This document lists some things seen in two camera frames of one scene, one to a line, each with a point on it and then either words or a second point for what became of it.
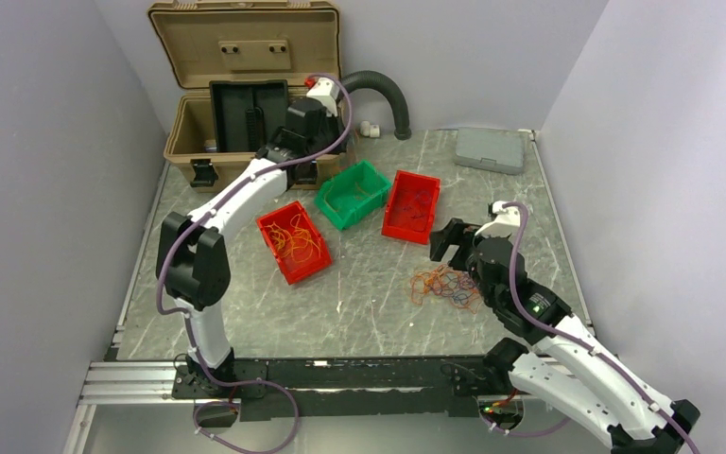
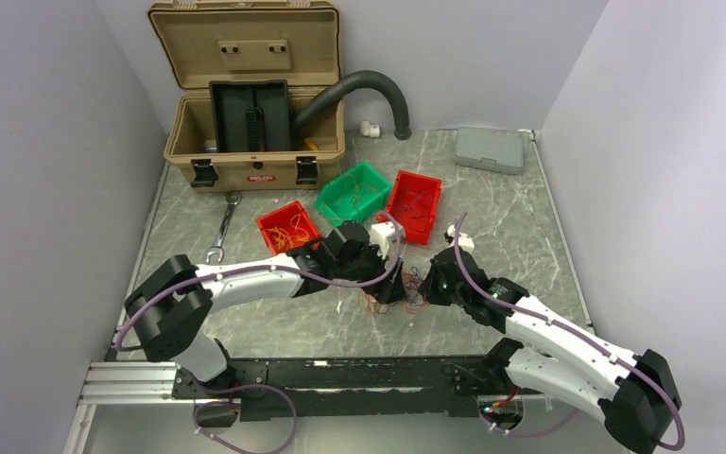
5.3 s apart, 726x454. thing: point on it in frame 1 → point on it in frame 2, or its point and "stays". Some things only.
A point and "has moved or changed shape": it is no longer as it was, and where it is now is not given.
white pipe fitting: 369,130 stays
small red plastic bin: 294,242 stays
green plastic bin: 353,195 stays
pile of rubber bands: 421,201 → 415,280
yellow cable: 299,244 stays
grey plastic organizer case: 495,149 stays
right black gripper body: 472,262 → 437,291
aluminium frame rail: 130,383 stays
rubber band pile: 459,287 has moved or changed shape
